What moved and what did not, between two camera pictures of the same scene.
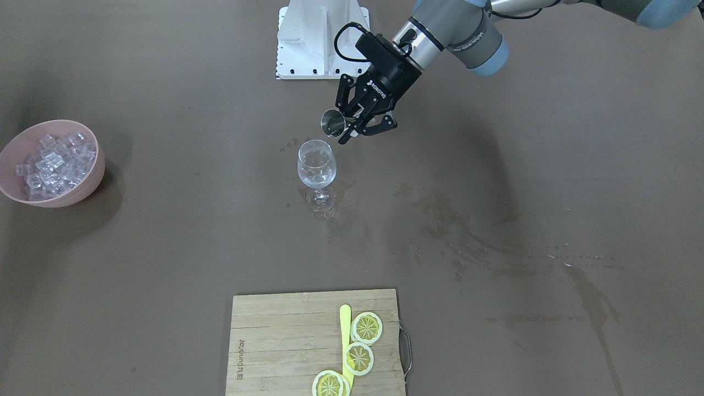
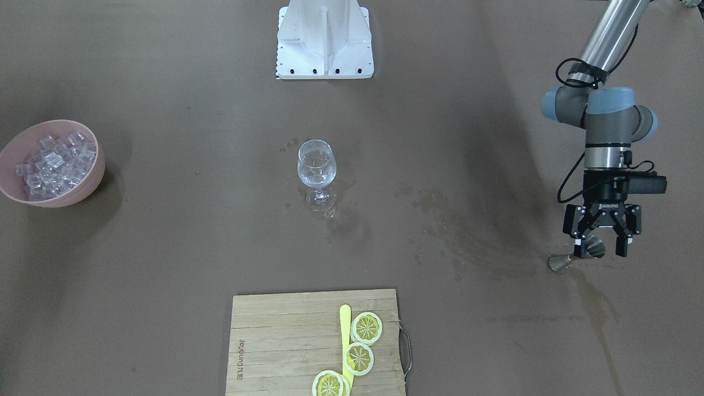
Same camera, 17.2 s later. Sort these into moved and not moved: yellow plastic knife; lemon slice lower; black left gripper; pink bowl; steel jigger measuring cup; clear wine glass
Moved: steel jigger measuring cup; black left gripper
Not moved: yellow plastic knife; pink bowl; clear wine glass; lemon slice lower
